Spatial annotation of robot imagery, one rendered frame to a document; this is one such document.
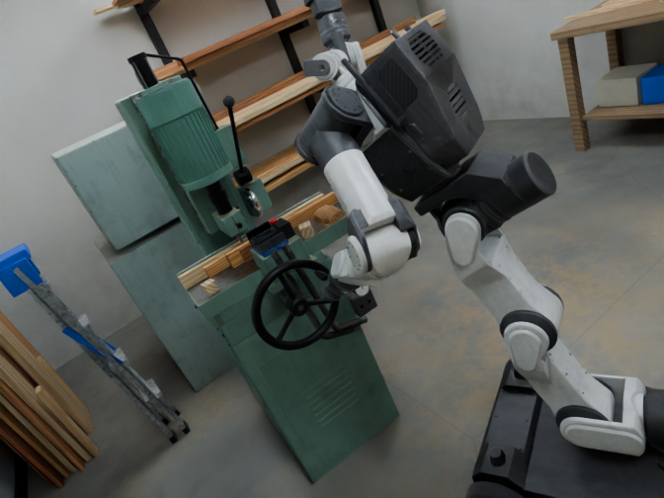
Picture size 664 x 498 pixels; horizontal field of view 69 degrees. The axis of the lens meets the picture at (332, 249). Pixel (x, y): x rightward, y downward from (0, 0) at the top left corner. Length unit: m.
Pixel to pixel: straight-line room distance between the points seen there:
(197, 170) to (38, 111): 2.47
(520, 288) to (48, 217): 3.32
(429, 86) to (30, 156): 3.24
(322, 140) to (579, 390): 0.99
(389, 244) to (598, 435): 0.89
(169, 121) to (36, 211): 2.52
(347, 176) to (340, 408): 1.19
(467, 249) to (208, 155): 0.83
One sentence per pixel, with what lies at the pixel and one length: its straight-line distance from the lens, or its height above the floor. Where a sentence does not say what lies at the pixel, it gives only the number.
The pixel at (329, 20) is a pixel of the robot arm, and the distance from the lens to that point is 1.57.
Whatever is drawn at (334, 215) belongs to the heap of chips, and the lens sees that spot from 1.69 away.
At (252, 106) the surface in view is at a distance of 3.79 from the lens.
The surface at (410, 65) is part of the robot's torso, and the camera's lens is 1.08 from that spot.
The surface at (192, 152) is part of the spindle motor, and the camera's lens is 1.56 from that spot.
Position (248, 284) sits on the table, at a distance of 1.60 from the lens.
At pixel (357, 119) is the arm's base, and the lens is 1.00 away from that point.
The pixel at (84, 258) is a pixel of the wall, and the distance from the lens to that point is 4.05.
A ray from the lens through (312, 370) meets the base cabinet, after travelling 1.82.
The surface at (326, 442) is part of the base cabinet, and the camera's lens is 2.02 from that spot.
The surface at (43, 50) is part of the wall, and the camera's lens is 3.99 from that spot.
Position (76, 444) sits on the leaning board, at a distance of 3.00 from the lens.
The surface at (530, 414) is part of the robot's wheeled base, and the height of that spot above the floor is 0.19.
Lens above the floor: 1.53
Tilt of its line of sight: 25 degrees down
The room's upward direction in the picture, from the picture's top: 24 degrees counter-clockwise
